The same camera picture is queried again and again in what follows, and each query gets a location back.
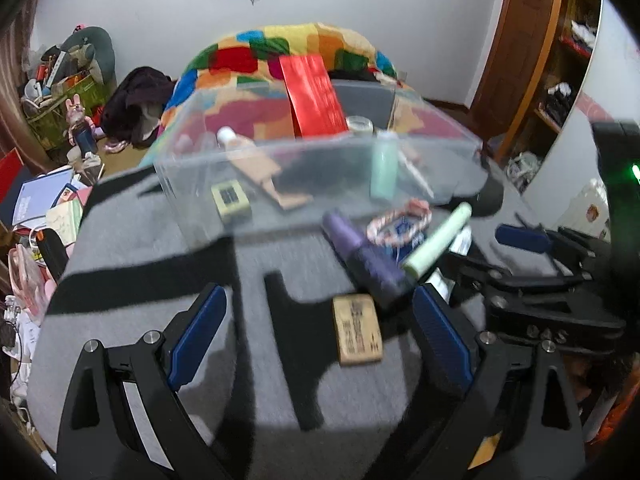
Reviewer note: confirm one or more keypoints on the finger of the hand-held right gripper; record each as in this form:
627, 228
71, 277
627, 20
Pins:
522, 237
500, 285

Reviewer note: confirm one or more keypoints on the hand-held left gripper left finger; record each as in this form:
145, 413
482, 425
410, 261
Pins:
197, 332

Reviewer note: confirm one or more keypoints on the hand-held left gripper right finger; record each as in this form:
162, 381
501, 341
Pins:
440, 335

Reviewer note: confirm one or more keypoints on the light green tube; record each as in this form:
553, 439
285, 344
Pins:
435, 245

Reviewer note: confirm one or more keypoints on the beige eraser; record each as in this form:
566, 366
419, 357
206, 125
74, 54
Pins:
357, 330

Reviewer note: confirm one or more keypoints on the small olive box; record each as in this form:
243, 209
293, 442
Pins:
230, 200

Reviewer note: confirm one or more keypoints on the mint bottle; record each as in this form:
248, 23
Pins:
384, 170

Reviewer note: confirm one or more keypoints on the beige cosmetic tube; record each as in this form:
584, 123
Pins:
255, 165

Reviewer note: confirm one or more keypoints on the clear plastic storage box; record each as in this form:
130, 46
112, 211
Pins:
325, 175

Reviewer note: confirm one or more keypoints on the white tape roll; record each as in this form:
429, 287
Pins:
359, 125

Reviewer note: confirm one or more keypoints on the red envelope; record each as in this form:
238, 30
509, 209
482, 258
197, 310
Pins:
312, 95

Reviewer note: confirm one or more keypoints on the white plastic bag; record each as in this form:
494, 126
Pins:
590, 210

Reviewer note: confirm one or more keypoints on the white tube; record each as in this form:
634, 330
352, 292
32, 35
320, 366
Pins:
460, 242

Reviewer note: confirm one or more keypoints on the grey white shoes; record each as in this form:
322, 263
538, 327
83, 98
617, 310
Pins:
522, 170

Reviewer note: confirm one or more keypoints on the grey black blanket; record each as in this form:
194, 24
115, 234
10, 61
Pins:
150, 240

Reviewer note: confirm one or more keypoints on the small blue packet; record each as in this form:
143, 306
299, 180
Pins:
405, 232

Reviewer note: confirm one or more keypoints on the purple tube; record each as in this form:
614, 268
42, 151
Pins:
360, 255

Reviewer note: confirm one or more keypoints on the black orange tool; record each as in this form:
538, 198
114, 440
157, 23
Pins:
50, 255

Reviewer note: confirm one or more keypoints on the white sliding wardrobe door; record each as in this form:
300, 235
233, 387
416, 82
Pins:
600, 85

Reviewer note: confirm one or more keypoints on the pale green booklet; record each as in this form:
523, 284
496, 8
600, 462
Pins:
65, 220

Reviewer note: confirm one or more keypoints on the pink plastic holder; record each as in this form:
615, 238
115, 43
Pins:
30, 275

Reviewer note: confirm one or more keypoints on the pink book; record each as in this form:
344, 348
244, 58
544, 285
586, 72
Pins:
84, 195

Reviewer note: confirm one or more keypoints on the wooden wardrobe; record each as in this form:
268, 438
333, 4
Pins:
565, 60

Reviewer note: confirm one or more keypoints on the wooden door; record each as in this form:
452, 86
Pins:
520, 50

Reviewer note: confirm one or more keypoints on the blue grey book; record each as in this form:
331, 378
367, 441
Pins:
35, 200

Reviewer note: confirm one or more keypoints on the pink rabbit toy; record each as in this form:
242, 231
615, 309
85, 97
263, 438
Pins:
80, 125

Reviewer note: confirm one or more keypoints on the red box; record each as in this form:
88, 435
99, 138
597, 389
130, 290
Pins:
10, 175

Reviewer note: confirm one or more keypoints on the dark clothes pile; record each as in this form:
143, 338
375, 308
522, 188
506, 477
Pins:
135, 95

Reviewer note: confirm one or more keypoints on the green storage basket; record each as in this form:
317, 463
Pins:
50, 115

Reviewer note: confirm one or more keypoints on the colourful patchwork quilt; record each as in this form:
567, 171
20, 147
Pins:
240, 55

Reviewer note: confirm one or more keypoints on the grey plush pillow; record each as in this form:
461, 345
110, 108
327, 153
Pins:
100, 45

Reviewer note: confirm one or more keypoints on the striped curtain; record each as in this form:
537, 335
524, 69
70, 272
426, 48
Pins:
12, 85

